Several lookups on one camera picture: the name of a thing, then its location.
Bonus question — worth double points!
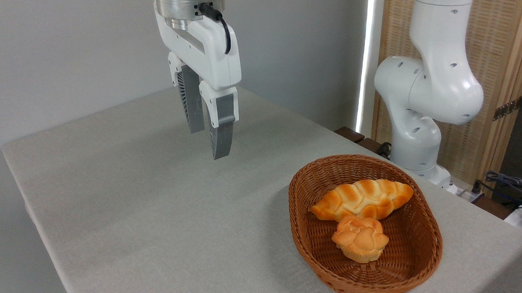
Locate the brown wicker basket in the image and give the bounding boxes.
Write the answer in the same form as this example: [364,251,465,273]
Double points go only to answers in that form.
[282,150,449,293]

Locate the long braided bread loaf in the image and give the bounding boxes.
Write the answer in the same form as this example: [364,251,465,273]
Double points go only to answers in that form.
[309,175,415,227]

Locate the wooden folding screen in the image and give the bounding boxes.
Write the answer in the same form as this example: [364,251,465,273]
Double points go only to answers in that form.
[370,0,522,194]

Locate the white power strip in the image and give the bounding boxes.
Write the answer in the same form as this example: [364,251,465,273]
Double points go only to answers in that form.
[448,183,484,203]

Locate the metal screen hinge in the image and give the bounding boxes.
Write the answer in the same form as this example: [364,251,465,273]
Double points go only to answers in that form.
[493,94,522,123]

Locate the round flower-shaped bread bun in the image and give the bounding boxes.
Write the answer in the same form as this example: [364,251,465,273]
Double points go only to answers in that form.
[330,214,391,265]

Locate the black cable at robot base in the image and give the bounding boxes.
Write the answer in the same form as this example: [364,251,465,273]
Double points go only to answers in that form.
[376,142,393,160]

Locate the grey tablecloth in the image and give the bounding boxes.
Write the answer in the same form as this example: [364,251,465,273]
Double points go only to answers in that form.
[0,73,522,293]

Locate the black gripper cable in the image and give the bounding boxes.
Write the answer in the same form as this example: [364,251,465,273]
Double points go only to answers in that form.
[195,2,235,56]

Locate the dark cable bundle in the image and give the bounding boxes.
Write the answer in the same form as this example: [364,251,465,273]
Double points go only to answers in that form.
[483,171,522,213]

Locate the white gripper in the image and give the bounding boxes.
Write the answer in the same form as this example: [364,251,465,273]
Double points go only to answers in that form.
[137,0,247,162]

